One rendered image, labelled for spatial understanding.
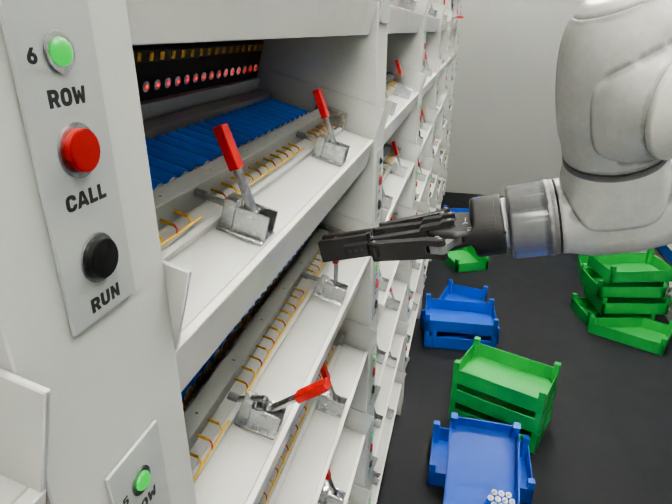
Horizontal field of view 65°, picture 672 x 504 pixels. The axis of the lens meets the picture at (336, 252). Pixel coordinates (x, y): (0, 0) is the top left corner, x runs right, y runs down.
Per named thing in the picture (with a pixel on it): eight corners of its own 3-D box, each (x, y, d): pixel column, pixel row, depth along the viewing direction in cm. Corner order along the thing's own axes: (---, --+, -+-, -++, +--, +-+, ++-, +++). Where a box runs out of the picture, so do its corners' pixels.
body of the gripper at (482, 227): (511, 265, 62) (432, 274, 65) (507, 239, 69) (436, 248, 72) (502, 204, 59) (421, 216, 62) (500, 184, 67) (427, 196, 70)
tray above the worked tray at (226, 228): (366, 166, 84) (393, 80, 78) (165, 412, 30) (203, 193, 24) (250, 126, 87) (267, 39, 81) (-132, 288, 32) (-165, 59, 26)
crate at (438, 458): (525, 454, 171) (529, 435, 168) (531, 504, 153) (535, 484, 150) (432, 438, 178) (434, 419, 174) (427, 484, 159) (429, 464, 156)
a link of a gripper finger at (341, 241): (374, 253, 69) (373, 255, 69) (324, 260, 72) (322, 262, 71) (369, 232, 68) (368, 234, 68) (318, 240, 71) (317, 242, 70)
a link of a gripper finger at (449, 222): (458, 245, 66) (459, 249, 65) (372, 259, 69) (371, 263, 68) (453, 216, 65) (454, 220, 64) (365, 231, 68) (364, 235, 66)
